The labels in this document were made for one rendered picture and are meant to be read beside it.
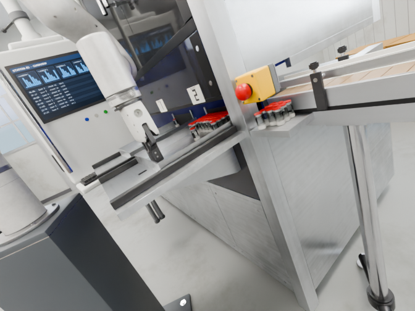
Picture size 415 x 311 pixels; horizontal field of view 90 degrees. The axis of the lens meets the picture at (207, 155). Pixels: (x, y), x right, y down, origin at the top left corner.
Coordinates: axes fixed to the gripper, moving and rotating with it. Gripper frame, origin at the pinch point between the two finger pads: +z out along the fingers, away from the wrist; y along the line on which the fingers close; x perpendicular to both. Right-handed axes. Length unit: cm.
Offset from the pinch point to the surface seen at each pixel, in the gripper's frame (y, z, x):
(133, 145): 54, 3, -5
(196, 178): -2.5, 11.9, -7.1
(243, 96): -18.9, -6.4, -20.6
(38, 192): 501, 64, 136
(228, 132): -8.1, 3.1, -20.3
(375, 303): -32, 80, -37
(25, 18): 95, -78, 4
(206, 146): -8.1, 3.1, -11.9
